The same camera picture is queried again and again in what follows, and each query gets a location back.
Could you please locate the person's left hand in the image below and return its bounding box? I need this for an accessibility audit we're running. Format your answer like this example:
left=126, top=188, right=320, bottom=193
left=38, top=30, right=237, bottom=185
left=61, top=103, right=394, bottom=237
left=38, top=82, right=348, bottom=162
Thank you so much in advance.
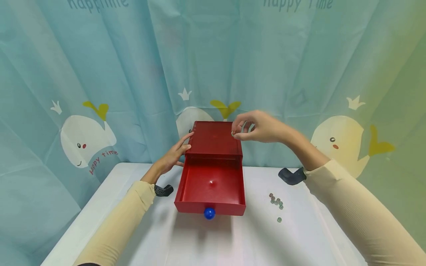
left=141, top=132, right=195, bottom=185

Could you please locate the person's right hand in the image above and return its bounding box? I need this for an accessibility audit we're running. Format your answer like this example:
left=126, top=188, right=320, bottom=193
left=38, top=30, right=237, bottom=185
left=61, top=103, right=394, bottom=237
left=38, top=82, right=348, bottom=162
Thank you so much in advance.
left=231, top=110, right=294, bottom=144

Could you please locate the red drawer cabinet housing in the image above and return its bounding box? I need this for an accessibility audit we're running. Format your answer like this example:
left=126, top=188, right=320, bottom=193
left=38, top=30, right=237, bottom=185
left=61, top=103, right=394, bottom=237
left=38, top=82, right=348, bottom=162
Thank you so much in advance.
left=185, top=121, right=244, bottom=160

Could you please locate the person's right forearm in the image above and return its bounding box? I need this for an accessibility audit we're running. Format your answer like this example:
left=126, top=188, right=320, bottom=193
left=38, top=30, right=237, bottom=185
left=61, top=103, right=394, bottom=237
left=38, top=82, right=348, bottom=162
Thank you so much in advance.
left=283, top=127, right=426, bottom=266

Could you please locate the person's left forearm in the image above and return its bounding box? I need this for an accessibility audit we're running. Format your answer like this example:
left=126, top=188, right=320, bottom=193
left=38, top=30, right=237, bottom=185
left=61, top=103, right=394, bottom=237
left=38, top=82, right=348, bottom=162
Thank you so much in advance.
left=73, top=171, right=164, bottom=266

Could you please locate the black wrist band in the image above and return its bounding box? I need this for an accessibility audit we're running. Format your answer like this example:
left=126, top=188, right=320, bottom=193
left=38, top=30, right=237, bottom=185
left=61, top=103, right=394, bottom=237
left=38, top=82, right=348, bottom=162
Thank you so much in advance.
left=154, top=184, right=174, bottom=197
left=278, top=167, right=307, bottom=186

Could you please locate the red open drawer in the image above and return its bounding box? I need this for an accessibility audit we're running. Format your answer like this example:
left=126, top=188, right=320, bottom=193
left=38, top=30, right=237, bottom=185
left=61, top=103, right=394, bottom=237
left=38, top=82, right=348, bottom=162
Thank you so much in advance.
left=174, top=154, right=247, bottom=217

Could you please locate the group of glass marbles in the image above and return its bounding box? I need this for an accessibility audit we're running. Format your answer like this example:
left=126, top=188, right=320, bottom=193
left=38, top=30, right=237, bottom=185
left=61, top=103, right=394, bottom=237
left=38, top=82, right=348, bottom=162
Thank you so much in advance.
left=269, top=193, right=284, bottom=223

